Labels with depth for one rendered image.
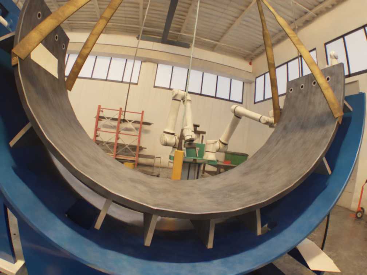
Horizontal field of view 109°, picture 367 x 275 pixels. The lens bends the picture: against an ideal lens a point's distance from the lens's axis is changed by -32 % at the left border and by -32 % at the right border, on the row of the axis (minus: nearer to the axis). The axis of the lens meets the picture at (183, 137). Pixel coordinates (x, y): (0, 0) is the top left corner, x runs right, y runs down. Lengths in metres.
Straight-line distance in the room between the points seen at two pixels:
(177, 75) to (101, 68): 4.85
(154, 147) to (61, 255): 10.82
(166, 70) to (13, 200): 11.95
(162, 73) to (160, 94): 1.41
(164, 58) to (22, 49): 11.07
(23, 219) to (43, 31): 0.87
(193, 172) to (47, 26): 2.54
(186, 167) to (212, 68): 9.97
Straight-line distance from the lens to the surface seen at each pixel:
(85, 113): 12.11
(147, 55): 11.82
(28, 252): 1.04
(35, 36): 1.07
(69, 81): 1.58
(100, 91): 12.12
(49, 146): 0.83
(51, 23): 1.12
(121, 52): 12.00
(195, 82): 12.52
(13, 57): 1.04
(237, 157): 11.62
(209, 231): 0.91
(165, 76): 12.26
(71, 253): 0.86
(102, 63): 12.78
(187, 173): 2.86
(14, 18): 1.73
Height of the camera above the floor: 1.57
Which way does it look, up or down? 2 degrees up
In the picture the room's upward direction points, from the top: 7 degrees clockwise
